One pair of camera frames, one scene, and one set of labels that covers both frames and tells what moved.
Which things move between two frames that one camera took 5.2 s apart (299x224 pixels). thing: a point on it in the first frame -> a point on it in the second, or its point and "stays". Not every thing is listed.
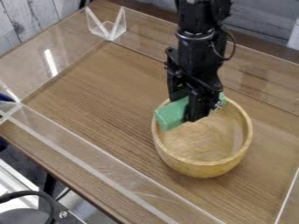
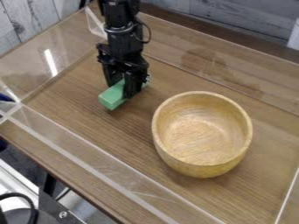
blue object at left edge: (4, 97) stays
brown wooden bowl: (205, 148) stays
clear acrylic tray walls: (85, 107) stays
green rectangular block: (171, 115) -> (113, 95)
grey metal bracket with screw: (64, 216) stays
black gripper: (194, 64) -> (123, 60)
